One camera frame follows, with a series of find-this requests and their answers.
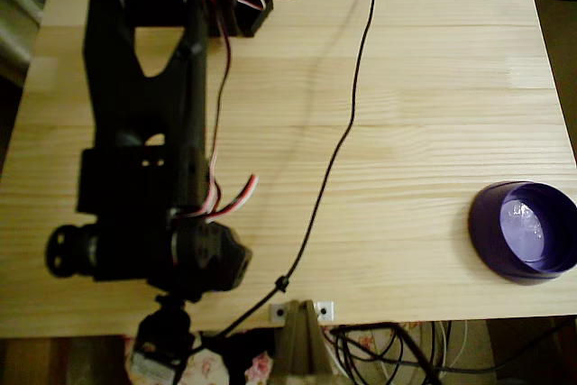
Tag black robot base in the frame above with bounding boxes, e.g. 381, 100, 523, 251
197, 0, 275, 39

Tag purple plastic bowl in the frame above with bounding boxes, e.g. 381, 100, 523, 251
467, 180, 577, 287

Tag black cloth bundle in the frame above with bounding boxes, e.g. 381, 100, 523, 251
200, 328, 277, 385

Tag floral cloth under table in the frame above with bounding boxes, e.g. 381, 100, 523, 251
124, 321, 423, 385

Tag grey pleated curtain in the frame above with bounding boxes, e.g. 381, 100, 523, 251
0, 0, 91, 84

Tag red white servo wires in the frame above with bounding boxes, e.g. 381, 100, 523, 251
179, 0, 261, 224

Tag black camera cable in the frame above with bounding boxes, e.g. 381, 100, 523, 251
193, 0, 379, 353

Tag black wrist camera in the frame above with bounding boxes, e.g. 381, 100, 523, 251
128, 294, 197, 385

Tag metal table clamp bracket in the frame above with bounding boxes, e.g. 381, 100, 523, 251
269, 298, 334, 385

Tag silver metal bracket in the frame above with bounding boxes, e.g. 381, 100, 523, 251
269, 300, 335, 323

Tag thick black floor cable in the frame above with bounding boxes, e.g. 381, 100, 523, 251
331, 325, 441, 385

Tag white floor cable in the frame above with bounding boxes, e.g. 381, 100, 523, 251
417, 320, 470, 385

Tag thin black floor cable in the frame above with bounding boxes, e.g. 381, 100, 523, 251
335, 319, 577, 385

